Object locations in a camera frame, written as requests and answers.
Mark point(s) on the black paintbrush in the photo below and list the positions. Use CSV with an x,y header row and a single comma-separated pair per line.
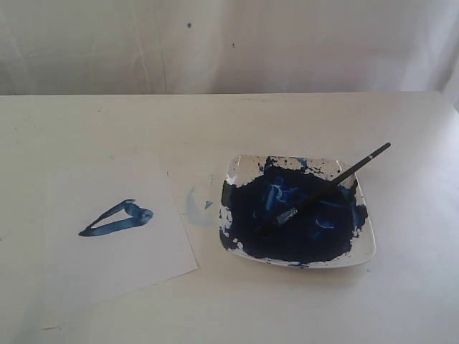
x,y
282,219

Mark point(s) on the white plate with blue paint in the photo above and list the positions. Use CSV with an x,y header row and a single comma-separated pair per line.
x,y
335,232

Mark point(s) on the white paper sheet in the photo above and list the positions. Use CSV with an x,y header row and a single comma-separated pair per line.
x,y
111,228

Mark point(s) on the white backdrop curtain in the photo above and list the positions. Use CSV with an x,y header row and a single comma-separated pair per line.
x,y
187,47

